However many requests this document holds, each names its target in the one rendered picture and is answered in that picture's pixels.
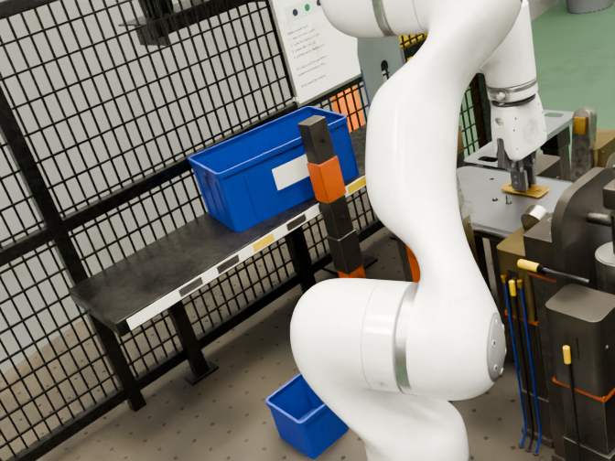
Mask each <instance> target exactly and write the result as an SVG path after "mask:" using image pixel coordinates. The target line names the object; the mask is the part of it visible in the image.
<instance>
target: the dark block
mask: <svg viewBox="0 0 615 461"><path fill-rule="evenodd" d="M553 213H554V212H551V213H550V214H548V215H547V216H546V217H545V218H543V219H542V220H541V221H539V222H538V223H537V224H535V225H534V226H533V227H532V228H531V229H530V230H529V231H527V232H526V233H525V234H524V235H523V245H524V252H525V259H526V261H529V262H533V263H539V264H542V265H546V266H547V268H548V269H551V270H554V269H555V263H554V255H553V246H552V238H551V221H552V217H553ZM527 271H528V274H529V275H531V276H532V277H533V284H534V298H535V304H536V312H537V319H538V326H539V334H540V340H541V348H542V355H543V363H544V369H545V383H546V390H547V398H548V404H549V412H550V419H551V426H552V434H553V440H554V448H555V452H554V453H553V454H552V455H551V456H552V460H554V461H566V459H565V450H564V443H563V436H564V435H565V434H566V422H565V414H564V406H563V398H562V390H561V385H560V384H558V383H555V382H553V376H554V371H553V362H552V355H551V348H550V340H549V332H548V325H547V317H546V310H545V303H546V302H547V301H548V300H549V299H550V298H552V297H553V296H554V295H555V294H556V293H557V287H556V276H555V275H552V274H549V273H545V274H541V273H536V272H533V271H529V270H527Z"/></svg>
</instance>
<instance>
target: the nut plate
mask: <svg viewBox="0 0 615 461"><path fill-rule="evenodd" d="M511 185H512V181H510V182H509V183H507V184H506V185H504V186H503V187H502V190H503V191H508V192H512V193H517V194H522V195H526V196H532V197H537V198H538V197H541V196H542V195H543V194H544V193H545V192H546V191H548V190H549V187H546V186H540V185H531V182H528V190H526V191H522V190H518V189H513V188H512V187H510V186H511ZM536 191H540V192H536Z"/></svg>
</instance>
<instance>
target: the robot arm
mask: <svg viewBox="0 0 615 461"><path fill-rule="evenodd" d="M319 2H320V3H321V7H322V10H323V13H324V15H325V17H326V18H327V19H328V21H329V22H330V23H331V24H332V26H333V27H335V28H336V29H337V30H339V32H341V33H343V34H345V35H347V36H350V37H354V38H387V37H396V36H405V35H414V34H425V33H428V35H427V39H426V41H425V43H424V44H423V46H422V47H421V49H419V50H418V51H417V52H416V54H415V55H414V56H413V57H412V58H411V59H410V60H409V61H408V62H407V63H406V64H405V65H404V66H403V67H402V68H401V69H399V70H398V71H397V72H396V73H395V74H394V75H393V76H392V77H391V78H390V79H389V80H388V81H386V82H385V84H384V85H383V86H382V87H381V88H380V89H379V90H378V91H377V93H376V95H375V96H374V98H373V100H372V105H371V108H370V111H369V115H368V123H367V135H366V153H365V178H366V187H367V192H368V197H369V200H370V202H371V205H372V208H373V210H374V212H375V214H376V215H377V217H378V218H379V220H380V221H381V222H382V223H383V225H384V226H385V227H386V228H387V229H389V230H390V231H391V232H392V233H393V234H395V235H396V236H397V237H398V238H399V239H401V240H402V241H403V242H404V243H405V244H406V245H407V246H408V247H409V248H410V249H411V250H412V252H413V253H414V255H415V257H416V259H417V261H418V263H419V267H420V272H421V277H420V281H419V282H418V283H413V282H400V281H387V280H373V279H358V278H340V279H331V280H327V281H323V282H320V283H318V284H315V285H314V286H312V287H311V288H310V289H308V290H307V291H306V292H305V293H304V294H303V295H302V297H301V298H300V300H299V301H298V303H297V306H296V308H295V310H294V313H293V316H292V320H291V323H290V340H291V347H292V352H293V355H294V358H295V361H296V364H297V366H298V368H299V370H300V372H301V374H302V376H303V377H304V379H305V380H306V382H307V384H308V385H309V386H310V388H311V389H312V390H313V391H314V392H315V393H316V394H317V396H318V397H319V398H320V399H321V400H322V401H323V402H324V403H325V404H326V405H327V406H328V407H329V408H330V409H331V410H332V411H333V412H334V413H335V414H336V415H337V416H339V418H340V419H341V420H342V421H343V422H344V423H345V424H347V425H348V426H349V427H350V429H351V430H352V431H354V432H355V433H356V434H357V435H358V436H359V437H360V438H361V440H362V441H363V443H364V447H365V450H366V455H367V459H368V461H470V457H469V442H468V437H467V432H466V427H465V424H464V422H463V420H462V417H461V415H460V414H459V412H458V411H457V409H456V408H455V407H454V406H453V405H452V404H450V403H449V402H448V401H460V400H467V399H472V398H474V397H477V396H480V395H482V394H483V393H484V392H486V391H487V390H488V389H489V388H490V387H491V386H492V385H493V384H494V383H495V382H496V380H498V378H499V376H500V375H501V374H502V371H503V368H502V367H503V362H504V359H505V355H506V345H505V335H504V325H503V324H502V321H501V317H500V315H499V312H498V309H497V306H496V305H495V303H494V301H493V298H492V296H491V293H490V290H489V288H488V286H487V285H486V283H485V281H484V279H483V277H482V275H481V273H480V270H479V268H478V265H477V264H476V262H475V260H474V258H473V255H472V253H471V250H470V248H469V245H468V242H467V239H466V236H465V233H464V230H463V226H462V222H461V217H460V213H459V202H458V193H457V174H456V170H457V148H458V130H459V111H460V106H461V102H462V99H463V96H464V93H465V91H466V89H467V88H468V86H469V84H470V82H471V81H472V79H473V78H474V76H475V75H476V73H483V74H484V76H485V80H486V87H487V93H488V99H489V100H491V104H492V107H491V136H492V144H493V150H494V154H495V155H496V157H497V158H498V164H497V167H498V168H507V170H508V171H510V174H511V181H512V188H513V189H518V190H522V191H526V190H528V182H531V185H535V184H536V175H535V167H534V164H535V162H536V152H537V148H538V147H540V146H541V145H543V144H544V143H545V141H546V128H545V118H544V113H543V108H542V104H541V101H540V98H539V96H538V93H537V91H538V86H537V78H536V70H535V62H534V45H533V37H532V29H531V20H530V12H529V4H528V1H527V0H319ZM513 160H514V161H516V163H515V162H513Z"/></svg>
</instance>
